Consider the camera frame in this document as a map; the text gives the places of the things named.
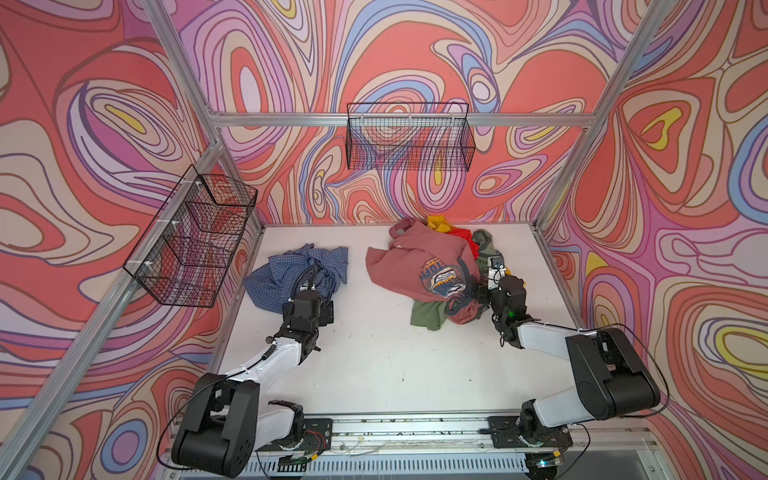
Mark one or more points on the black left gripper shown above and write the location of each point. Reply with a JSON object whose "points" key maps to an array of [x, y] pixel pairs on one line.
{"points": [[324, 313]]}

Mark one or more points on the blue plaid shirt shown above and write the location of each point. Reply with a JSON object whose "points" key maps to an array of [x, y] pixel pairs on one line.
{"points": [[275, 283]]}

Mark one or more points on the pink printed t-shirt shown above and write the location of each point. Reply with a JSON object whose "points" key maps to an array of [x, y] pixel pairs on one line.
{"points": [[424, 265]]}

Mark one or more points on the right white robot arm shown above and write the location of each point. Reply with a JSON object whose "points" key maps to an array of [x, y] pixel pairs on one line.
{"points": [[610, 378]]}

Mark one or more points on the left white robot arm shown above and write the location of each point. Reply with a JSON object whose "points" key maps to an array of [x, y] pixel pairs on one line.
{"points": [[223, 424]]}

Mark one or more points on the red cloth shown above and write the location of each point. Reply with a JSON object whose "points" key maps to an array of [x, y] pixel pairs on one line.
{"points": [[466, 235]]}

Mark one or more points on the yellow cloth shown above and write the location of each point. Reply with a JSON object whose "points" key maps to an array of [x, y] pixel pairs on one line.
{"points": [[439, 224]]}

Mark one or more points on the green shirt blue trim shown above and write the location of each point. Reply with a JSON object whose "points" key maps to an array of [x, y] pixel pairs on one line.
{"points": [[432, 315]]}

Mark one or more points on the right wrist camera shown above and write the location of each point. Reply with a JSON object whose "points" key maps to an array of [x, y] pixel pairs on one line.
{"points": [[496, 270]]}

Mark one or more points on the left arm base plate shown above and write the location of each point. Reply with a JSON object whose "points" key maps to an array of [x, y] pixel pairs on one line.
{"points": [[317, 438]]}

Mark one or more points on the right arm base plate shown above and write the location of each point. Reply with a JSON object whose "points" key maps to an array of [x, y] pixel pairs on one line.
{"points": [[510, 432]]}

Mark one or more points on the left wire basket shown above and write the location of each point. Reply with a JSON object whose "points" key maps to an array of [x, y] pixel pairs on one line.
{"points": [[198, 230]]}

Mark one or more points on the wire basket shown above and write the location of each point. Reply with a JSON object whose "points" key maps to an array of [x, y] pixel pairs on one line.
{"points": [[198, 230], [409, 136]]}

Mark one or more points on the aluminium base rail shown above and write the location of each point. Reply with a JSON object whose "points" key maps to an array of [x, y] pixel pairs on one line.
{"points": [[440, 441]]}

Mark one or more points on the back wire basket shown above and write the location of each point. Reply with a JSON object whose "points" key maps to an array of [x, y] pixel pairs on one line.
{"points": [[409, 136]]}

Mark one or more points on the aluminium frame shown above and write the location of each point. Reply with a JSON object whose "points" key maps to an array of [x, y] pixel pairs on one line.
{"points": [[97, 128]]}

